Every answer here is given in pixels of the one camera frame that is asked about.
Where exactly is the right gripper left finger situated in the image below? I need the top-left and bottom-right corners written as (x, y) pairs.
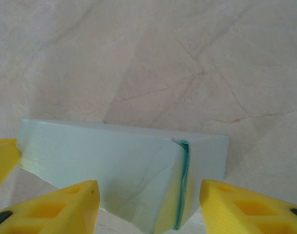
top-left (0, 180), bottom-right (100, 234)

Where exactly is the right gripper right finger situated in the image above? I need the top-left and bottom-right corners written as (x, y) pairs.
top-left (199, 179), bottom-right (297, 234)

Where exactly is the light blue cloth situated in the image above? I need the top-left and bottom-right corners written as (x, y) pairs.
top-left (16, 118), bottom-right (230, 234)

